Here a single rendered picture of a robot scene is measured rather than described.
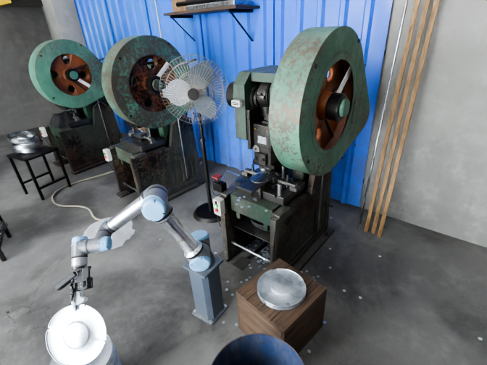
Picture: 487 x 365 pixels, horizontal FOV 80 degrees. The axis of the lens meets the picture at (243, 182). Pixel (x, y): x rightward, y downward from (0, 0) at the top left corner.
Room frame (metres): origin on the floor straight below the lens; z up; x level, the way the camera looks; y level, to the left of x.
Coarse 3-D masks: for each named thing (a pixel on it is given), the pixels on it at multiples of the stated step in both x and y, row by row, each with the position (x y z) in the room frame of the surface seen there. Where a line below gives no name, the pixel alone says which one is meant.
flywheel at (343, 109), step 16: (336, 64) 1.80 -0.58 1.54; (336, 80) 1.82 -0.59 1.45; (352, 80) 1.90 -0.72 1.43; (320, 96) 1.67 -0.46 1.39; (336, 96) 1.62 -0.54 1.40; (352, 96) 1.92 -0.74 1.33; (320, 112) 1.64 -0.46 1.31; (336, 112) 1.59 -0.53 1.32; (320, 128) 1.70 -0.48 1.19; (336, 128) 1.87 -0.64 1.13; (320, 144) 1.71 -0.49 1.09
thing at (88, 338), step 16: (80, 304) 1.01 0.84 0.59; (64, 320) 0.97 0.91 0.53; (80, 320) 0.97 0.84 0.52; (96, 320) 0.97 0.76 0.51; (48, 336) 0.93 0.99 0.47; (64, 336) 0.93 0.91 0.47; (80, 336) 0.92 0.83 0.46; (96, 336) 0.93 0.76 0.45; (64, 352) 0.89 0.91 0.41; (80, 352) 0.89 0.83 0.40; (96, 352) 0.89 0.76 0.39
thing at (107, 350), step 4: (108, 336) 1.00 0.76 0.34; (104, 340) 0.98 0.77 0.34; (108, 340) 0.98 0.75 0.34; (104, 344) 0.96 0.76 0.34; (104, 348) 0.94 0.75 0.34; (108, 348) 0.94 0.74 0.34; (104, 352) 0.92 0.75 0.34; (108, 352) 0.92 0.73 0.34; (100, 356) 0.90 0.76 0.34; (104, 356) 0.89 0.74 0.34; (108, 356) 0.89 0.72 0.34; (52, 360) 0.89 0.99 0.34; (96, 360) 0.88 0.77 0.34; (100, 360) 0.88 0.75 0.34; (104, 360) 0.88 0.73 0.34; (108, 360) 0.87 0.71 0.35; (52, 364) 0.87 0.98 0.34; (56, 364) 0.87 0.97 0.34; (60, 364) 0.87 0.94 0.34; (68, 364) 0.86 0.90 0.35; (88, 364) 0.86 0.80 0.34; (92, 364) 0.86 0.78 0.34; (96, 364) 0.86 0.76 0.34; (100, 364) 0.86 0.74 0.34; (104, 364) 0.86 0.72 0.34
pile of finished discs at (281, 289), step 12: (264, 276) 1.33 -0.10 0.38; (276, 276) 1.33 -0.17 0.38; (288, 276) 1.32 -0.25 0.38; (300, 276) 1.31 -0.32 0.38; (264, 288) 1.23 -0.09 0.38; (276, 288) 1.22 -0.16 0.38; (288, 288) 1.22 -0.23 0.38; (300, 288) 1.22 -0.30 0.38; (264, 300) 1.15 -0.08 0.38; (276, 300) 1.15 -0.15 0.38; (288, 300) 1.14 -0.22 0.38; (300, 300) 1.14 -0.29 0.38
